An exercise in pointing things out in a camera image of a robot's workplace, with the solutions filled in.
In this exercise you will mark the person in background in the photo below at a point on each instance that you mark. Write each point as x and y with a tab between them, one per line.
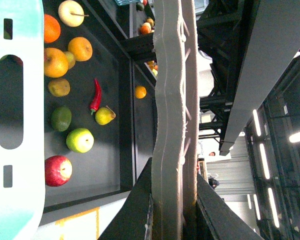
212	154

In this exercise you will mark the red chili pepper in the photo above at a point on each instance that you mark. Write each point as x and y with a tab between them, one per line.
95	104

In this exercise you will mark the brown kiwi fruit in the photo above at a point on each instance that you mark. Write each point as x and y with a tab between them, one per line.
59	87

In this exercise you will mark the small orange back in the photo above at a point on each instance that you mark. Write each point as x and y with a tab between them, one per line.
52	29

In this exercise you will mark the white pear back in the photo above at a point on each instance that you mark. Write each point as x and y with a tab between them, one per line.
71	13

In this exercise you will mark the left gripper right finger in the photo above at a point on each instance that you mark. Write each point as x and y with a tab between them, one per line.
223	223

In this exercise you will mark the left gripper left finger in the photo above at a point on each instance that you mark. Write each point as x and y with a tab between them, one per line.
134	221

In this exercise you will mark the red apple front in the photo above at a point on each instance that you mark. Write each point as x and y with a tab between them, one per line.
58	170

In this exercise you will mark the yellow apple back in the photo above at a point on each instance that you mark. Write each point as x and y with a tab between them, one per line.
81	48

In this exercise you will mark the yellow orange apple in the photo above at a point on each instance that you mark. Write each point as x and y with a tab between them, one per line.
55	63

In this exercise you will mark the yellow green pear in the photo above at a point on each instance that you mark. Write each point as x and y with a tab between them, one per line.
104	115

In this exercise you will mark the orange on far shelf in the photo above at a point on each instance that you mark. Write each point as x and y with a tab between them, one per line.
140	92

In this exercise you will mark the green apple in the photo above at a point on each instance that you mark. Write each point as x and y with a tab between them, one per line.
80	140

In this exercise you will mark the olive kiwi back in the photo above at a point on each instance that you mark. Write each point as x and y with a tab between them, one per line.
70	58

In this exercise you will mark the green avocado right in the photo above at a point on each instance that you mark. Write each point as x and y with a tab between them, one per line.
61	118

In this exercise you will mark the light blue shopping basket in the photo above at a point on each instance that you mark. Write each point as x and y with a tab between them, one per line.
22	172

